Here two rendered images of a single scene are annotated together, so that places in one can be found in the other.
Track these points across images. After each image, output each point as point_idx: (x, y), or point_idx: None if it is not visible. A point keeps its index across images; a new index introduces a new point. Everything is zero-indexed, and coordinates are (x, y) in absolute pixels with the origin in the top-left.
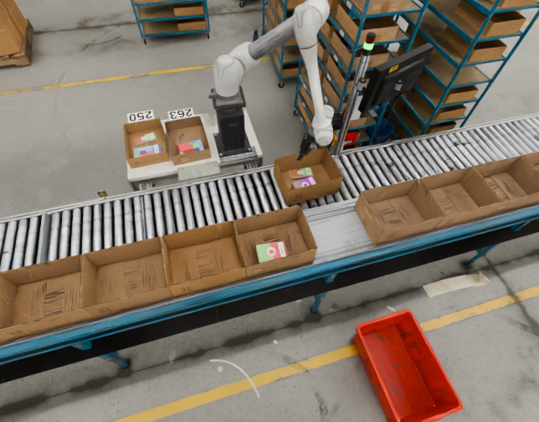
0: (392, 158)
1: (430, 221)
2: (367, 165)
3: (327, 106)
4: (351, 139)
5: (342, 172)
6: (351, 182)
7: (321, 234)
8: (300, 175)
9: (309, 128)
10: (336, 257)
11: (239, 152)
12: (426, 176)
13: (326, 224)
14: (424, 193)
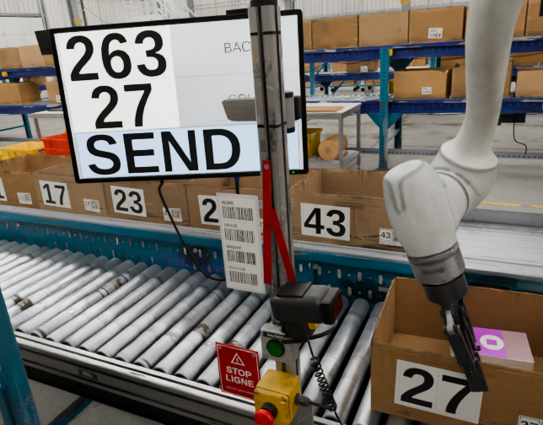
0: (174, 343)
1: (342, 174)
2: (255, 349)
3: (410, 163)
4: (232, 373)
5: (334, 364)
6: (337, 336)
7: (517, 249)
8: None
9: (460, 261)
10: (507, 227)
11: None
12: (180, 287)
13: (497, 254)
14: (302, 190)
